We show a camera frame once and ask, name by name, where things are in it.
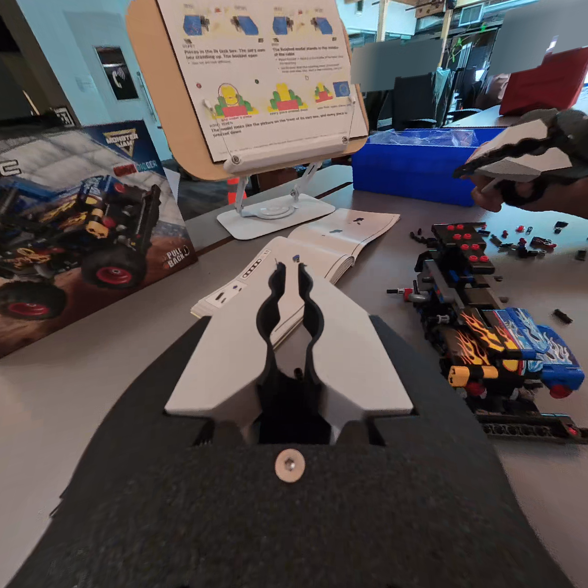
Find red box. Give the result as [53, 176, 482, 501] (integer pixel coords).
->
[499, 47, 588, 116]

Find open lego instruction booklet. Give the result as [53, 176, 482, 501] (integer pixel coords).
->
[190, 208, 401, 347]

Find printed instruction sheet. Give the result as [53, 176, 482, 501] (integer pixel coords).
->
[156, 0, 368, 162]

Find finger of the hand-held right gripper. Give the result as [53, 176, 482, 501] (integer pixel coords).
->
[452, 119, 560, 179]
[458, 141, 573, 192]

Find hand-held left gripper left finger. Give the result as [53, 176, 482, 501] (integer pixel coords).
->
[164, 262, 288, 443]

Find person's right hand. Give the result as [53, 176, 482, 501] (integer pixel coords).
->
[471, 183, 588, 215]

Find blue storage bin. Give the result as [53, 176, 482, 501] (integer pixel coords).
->
[351, 129, 506, 207]

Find wooden document stand white base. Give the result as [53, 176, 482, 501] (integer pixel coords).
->
[125, 0, 370, 240]

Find lego set box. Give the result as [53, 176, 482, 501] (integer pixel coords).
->
[0, 119, 199, 359]

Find small lego pieces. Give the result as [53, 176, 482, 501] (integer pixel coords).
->
[409, 220, 588, 324]

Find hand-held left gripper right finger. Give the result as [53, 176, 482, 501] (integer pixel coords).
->
[296, 262, 414, 433]

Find black phone sign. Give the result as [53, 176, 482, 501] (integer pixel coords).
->
[96, 45, 139, 102]

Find lego truck model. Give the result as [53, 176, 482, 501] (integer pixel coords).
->
[387, 222, 588, 445]

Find black office chair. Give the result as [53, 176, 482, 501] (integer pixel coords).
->
[393, 69, 453, 131]

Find clear plastic bag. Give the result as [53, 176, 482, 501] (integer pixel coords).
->
[370, 130, 478, 149]

